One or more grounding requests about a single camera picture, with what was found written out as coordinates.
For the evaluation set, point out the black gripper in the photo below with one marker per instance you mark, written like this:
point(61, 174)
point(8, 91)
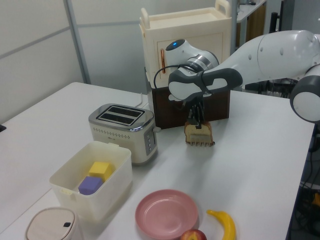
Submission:
point(194, 102)

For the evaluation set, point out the toast bread slice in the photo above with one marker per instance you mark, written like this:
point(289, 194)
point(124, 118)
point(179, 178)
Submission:
point(205, 130)

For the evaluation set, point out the cream chrome two-slot toaster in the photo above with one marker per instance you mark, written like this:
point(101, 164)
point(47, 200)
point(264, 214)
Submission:
point(117, 135)

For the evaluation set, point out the dark brown box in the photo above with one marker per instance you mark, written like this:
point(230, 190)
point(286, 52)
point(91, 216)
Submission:
point(163, 108)

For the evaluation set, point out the pink plate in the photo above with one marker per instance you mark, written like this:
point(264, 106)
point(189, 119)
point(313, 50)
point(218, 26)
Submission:
point(166, 213)

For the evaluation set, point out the white plastic storage box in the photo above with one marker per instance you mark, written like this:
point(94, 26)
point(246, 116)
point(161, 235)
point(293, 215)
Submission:
point(110, 180)

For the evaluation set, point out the white wooden desk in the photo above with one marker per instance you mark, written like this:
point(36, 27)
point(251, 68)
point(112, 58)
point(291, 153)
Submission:
point(252, 22)

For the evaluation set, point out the yellow foam cube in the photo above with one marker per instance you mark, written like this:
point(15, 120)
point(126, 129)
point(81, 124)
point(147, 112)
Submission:
point(98, 168)

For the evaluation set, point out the yellow banana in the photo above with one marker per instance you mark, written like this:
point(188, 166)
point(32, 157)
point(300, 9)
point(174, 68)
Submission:
point(228, 223)

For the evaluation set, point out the red apple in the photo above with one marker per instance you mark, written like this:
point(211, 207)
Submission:
point(193, 235)

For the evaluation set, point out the purple foam cube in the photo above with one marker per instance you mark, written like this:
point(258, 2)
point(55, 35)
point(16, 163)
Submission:
point(88, 185)

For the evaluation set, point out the black monitor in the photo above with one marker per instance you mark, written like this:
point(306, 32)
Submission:
point(277, 15)

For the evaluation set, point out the cream lidded trash can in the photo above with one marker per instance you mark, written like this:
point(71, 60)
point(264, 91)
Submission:
point(51, 225)

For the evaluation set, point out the black flat object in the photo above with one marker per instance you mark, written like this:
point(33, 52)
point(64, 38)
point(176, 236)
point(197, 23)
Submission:
point(2, 128)

